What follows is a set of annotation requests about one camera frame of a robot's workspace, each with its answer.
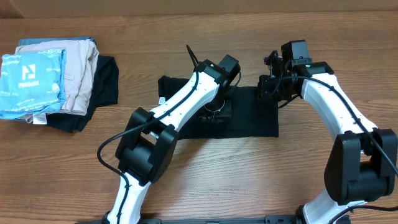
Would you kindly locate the light blue folded printed shirt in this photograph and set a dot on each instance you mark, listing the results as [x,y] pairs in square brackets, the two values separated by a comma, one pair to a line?
[32,83]

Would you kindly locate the black folded garment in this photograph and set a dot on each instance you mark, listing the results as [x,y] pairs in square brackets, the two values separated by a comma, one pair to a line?
[105,93]

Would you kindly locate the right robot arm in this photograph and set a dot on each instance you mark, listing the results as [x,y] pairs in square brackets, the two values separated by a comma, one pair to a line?
[362,165]

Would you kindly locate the black t-shirt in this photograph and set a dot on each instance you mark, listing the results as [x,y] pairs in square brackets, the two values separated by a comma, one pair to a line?
[251,118]

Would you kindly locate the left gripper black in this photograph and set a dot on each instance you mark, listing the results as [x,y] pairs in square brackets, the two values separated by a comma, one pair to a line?
[205,114]

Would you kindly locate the blue folded garment at bottom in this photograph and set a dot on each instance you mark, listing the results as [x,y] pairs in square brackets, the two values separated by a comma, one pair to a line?
[39,40]

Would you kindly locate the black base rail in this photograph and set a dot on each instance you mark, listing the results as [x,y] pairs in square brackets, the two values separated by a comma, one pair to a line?
[211,221]

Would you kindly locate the beige folded garment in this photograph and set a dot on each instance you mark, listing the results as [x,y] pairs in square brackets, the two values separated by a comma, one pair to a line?
[78,72]

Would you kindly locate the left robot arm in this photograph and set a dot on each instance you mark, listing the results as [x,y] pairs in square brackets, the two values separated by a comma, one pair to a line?
[147,145]

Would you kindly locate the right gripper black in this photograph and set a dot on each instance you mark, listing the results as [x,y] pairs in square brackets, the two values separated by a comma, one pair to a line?
[267,88]

